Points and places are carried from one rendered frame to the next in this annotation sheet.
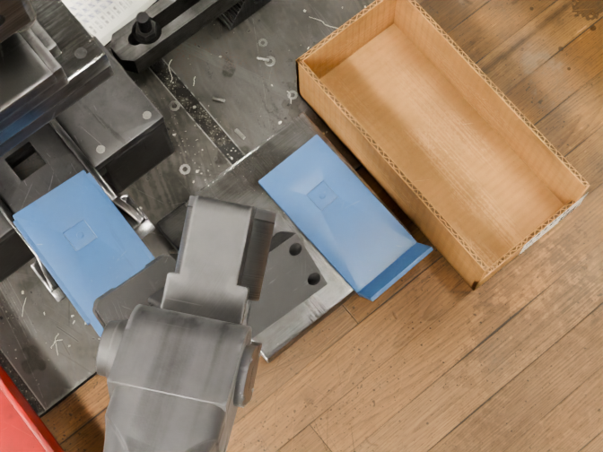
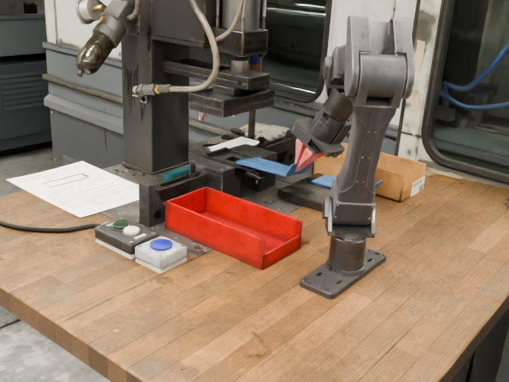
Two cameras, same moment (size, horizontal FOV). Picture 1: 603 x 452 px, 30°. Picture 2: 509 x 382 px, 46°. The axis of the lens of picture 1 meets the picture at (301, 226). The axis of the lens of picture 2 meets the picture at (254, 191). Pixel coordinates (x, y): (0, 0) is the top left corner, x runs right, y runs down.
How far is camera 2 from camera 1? 117 cm
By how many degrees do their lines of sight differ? 52
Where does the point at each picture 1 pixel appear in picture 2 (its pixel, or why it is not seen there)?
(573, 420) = (456, 221)
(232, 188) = (302, 183)
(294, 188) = (325, 181)
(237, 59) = not seen: hidden behind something
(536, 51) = not seen: hidden behind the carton
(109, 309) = (300, 121)
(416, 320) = (385, 208)
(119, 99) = (260, 151)
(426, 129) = not seen: hidden behind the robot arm
